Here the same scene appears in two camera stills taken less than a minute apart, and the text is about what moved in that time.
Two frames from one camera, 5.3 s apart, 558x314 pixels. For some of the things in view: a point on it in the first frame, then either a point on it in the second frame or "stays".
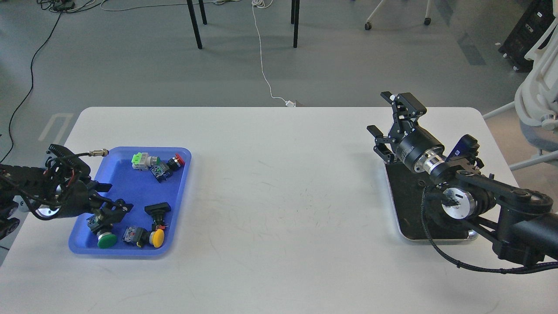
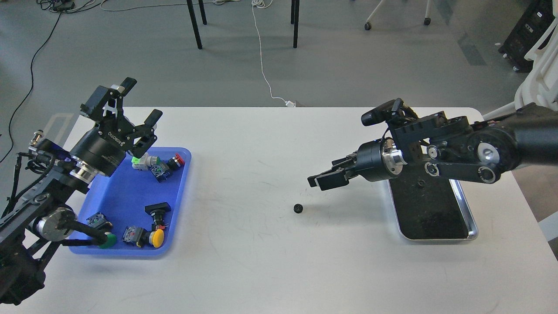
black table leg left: [194, 20] stays
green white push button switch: [142, 161] stays
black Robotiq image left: [77, 198] -> [103, 148]
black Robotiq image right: [409, 141] -> [376, 161]
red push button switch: [162, 171] stays
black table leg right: [295, 12] stays
